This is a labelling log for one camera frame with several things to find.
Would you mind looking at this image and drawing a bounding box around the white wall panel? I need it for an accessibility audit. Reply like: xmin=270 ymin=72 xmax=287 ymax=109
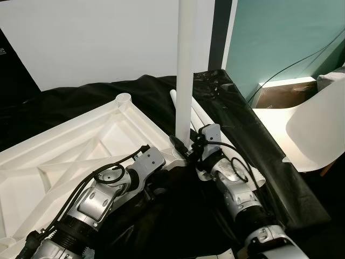
xmin=0 ymin=0 xmax=216 ymax=91

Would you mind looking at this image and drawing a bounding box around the black wall cable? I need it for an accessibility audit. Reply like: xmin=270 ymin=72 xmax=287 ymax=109
xmin=245 ymin=30 xmax=345 ymax=103

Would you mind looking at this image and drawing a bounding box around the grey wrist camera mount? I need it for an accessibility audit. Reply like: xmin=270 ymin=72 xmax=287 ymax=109
xmin=133 ymin=145 xmax=168 ymax=180
xmin=199 ymin=122 xmax=223 ymax=158

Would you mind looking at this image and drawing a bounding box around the grey cushion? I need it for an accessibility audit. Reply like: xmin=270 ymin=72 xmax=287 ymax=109
xmin=317 ymin=72 xmax=345 ymax=91

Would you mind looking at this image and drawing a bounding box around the black vertical wall post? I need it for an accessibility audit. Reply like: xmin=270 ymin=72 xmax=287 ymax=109
xmin=209 ymin=0 xmax=237 ymax=71

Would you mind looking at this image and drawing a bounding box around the white plastic table top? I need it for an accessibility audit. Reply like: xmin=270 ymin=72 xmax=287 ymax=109
xmin=0 ymin=93 xmax=189 ymax=241

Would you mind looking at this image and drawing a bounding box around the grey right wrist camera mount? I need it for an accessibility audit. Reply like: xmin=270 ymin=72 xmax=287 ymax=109
xmin=199 ymin=122 xmax=223 ymax=158

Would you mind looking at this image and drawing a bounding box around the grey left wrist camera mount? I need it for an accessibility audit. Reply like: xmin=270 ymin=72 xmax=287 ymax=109
xmin=133 ymin=145 xmax=168 ymax=180

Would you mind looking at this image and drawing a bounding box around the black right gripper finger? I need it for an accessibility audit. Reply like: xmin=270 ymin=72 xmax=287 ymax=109
xmin=169 ymin=134 xmax=190 ymax=158

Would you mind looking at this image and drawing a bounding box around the white plastic chair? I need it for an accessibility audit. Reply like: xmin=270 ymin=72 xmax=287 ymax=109
xmin=253 ymin=76 xmax=345 ymax=173

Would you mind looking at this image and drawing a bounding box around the white plastic table leg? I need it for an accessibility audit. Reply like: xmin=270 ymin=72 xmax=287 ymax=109
xmin=169 ymin=91 xmax=178 ymax=117
xmin=191 ymin=99 xmax=266 ymax=188
xmin=175 ymin=0 xmax=198 ymax=146
xmin=189 ymin=105 xmax=208 ymax=133

